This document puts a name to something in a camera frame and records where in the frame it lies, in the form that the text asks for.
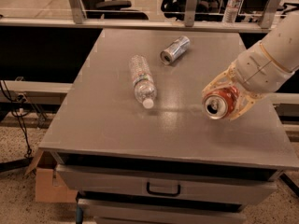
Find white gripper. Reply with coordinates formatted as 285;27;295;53
202;41;294;120

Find red coca-cola can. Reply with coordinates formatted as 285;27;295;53
202;86;239;119

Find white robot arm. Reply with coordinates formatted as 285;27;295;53
202;12;299;120

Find silver soda can lying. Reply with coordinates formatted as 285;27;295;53
160;35;190;65

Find clear plastic water bottle lying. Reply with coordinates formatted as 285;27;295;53
129;55;157;109

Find upright water bottle in background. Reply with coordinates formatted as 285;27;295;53
222;0;242;23

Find upper grey drawer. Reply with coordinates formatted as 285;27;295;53
56;164;277;205

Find grey drawer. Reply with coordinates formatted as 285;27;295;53
78;199;246;224
56;164;277;205

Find black office chair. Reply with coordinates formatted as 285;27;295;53
81;0;149;20

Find lower grey drawer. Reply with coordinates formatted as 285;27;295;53
78;199;246;224

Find cardboard box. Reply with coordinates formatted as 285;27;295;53
25;148;78;203

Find metal railing frame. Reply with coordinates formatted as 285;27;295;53
0;0;284;33

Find black drawer handle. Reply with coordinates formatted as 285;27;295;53
146;182;181;197

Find black cables on floor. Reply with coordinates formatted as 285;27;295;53
0;79;48;161

